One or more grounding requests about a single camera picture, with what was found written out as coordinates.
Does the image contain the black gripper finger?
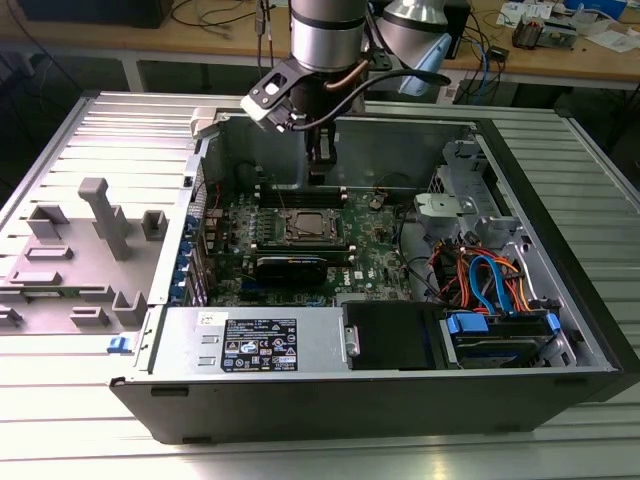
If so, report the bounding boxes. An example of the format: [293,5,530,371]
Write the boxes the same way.
[306,128,321,185]
[319,125,339,185]

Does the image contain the wire locking lever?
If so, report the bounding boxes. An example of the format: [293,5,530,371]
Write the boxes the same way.
[287,235,346,247]
[272,174,289,212]

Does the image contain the silver green CPU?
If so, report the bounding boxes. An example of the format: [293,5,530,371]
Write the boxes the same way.
[295,212,326,236]

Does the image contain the metal socket cover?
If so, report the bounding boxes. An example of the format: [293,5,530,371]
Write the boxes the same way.
[285,208,346,246]

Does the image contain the black RAM slot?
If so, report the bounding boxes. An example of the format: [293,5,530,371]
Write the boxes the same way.
[257,183,347,196]
[257,193,347,207]
[252,240,352,252]
[255,248,359,266]

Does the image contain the CPU socket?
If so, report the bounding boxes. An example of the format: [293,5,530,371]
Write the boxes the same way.
[283,207,347,247]

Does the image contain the green motherboard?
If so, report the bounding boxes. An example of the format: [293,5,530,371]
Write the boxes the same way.
[202,187,426,307]

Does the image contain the black graphics card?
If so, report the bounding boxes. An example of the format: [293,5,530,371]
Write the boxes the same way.
[253,253,331,289]

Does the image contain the grey case latch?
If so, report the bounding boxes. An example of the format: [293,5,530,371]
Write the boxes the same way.
[191,107,226,141]

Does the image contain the silver drive cage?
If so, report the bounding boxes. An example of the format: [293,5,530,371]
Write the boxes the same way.
[413,139,526,251]

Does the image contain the black desktop device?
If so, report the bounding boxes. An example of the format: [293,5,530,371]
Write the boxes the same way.
[444,0,474,60]

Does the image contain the silver metal latch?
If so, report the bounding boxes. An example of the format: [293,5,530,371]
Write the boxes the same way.
[340,324,361,357]

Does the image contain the wooden desk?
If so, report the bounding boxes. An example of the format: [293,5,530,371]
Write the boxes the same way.
[0,0,640,94]

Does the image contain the grey parts rack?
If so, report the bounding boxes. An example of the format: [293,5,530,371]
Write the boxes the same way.
[0,177,169,337]

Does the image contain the silver power supply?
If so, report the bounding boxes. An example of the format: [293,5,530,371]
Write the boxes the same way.
[148,305,351,376]

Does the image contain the white paper sheets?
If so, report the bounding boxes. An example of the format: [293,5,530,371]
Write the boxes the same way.
[497,0,566,29]

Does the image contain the copper heatsink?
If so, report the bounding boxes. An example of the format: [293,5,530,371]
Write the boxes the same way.
[512,14,544,51]

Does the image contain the black computer box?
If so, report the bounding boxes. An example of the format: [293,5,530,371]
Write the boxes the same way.
[19,0,174,29]

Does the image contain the black PC case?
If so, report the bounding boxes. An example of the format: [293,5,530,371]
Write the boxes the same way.
[108,107,640,446]

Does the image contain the grey electronics part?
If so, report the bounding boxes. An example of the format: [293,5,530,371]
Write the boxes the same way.
[542,17,581,51]

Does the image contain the hard disk in blue carrier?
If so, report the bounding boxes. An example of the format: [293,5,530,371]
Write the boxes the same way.
[439,309,564,371]

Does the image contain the green RAM stick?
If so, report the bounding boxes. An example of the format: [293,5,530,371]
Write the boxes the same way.
[22,287,109,301]

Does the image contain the blue white box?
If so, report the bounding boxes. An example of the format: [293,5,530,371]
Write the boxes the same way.
[564,0,629,24]

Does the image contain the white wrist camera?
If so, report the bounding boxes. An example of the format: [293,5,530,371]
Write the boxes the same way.
[239,62,304,134]

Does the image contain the thin black wire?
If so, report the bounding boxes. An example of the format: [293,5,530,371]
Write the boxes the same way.
[373,172,419,197]

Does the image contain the thick black camera cable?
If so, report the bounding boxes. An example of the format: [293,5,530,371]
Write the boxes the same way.
[287,68,454,132]

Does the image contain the thick black wire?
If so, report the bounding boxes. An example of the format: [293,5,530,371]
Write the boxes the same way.
[397,207,446,306]

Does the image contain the red power wires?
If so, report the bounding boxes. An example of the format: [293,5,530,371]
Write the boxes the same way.
[432,242,474,304]

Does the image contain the blue flat wire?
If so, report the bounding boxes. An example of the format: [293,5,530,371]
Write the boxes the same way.
[469,254,516,316]

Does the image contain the orange wire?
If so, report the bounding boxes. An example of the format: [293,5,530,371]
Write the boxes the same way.
[499,259,534,311]

